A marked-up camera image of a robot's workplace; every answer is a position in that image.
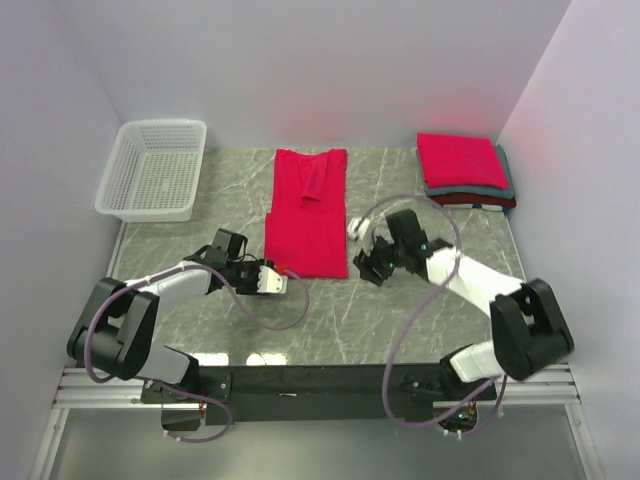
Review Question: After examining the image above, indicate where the aluminium frame rail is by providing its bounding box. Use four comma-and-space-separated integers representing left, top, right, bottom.
53, 364, 581, 409

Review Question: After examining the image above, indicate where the folded blue white t shirt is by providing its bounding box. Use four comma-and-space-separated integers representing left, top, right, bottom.
471, 203, 504, 212

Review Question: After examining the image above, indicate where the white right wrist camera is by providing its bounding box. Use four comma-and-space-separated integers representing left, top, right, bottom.
347, 217, 374, 243

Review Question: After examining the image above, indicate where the white plastic basket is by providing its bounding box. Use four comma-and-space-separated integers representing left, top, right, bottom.
94, 119, 207, 223

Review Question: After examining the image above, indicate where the pink-red t shirt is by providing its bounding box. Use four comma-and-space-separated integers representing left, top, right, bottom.
264, 149, 348, 279

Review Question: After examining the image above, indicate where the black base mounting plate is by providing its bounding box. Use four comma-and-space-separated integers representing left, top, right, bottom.
139, 363, 501, 431

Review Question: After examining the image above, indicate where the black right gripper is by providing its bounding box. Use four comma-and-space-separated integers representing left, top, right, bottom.
353, 232, 406, 288

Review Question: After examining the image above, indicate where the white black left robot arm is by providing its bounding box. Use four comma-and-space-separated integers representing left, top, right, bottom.
66, 229, 287, 402

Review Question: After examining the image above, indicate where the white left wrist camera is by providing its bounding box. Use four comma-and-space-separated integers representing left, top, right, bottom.
256, 265, 288, 295

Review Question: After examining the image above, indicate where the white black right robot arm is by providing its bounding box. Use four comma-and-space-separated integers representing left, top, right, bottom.
347, 209, 575, 399

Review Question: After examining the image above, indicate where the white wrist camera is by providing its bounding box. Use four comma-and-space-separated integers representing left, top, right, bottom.
347, 217, 374, 243
256, 265, 288, 295

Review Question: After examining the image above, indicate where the folded dark red t shirt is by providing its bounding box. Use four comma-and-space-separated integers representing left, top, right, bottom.
431, 193, 517, 213

